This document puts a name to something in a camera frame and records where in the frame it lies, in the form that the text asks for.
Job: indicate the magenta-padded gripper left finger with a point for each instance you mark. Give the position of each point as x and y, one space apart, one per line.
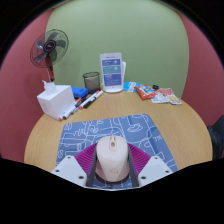
68 168

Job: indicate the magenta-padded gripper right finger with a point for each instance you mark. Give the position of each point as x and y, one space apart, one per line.
155 168

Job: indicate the pale pink computer mouse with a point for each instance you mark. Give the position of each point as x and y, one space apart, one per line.
112 158

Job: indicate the blue patterned mouse pad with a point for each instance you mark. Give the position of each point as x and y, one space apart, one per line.
140 131

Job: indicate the white tissue box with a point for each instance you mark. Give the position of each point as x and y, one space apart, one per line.
56 100

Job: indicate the black office chair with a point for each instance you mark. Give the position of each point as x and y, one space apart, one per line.
217 136

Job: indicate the white red-capped marker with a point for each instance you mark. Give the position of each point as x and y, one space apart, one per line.
87 100

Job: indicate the orange and white snack packet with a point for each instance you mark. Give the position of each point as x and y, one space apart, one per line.
172 97

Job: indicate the white black-capped marker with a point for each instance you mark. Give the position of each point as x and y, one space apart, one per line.
94 99

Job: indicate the blue whiteboard eraser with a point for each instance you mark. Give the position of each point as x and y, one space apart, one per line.
80 92

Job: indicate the small black object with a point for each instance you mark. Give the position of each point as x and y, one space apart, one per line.
155 87

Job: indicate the light blue snack packet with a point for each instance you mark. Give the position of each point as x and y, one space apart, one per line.
130 86

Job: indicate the dark mesh pen cup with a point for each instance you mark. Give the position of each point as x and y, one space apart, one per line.
91 81

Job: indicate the white chair back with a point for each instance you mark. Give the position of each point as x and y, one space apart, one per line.
124 71

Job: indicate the acrylic sign stand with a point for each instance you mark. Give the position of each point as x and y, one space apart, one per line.
111 71

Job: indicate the black standing fan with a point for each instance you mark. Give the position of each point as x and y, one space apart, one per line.
49 46

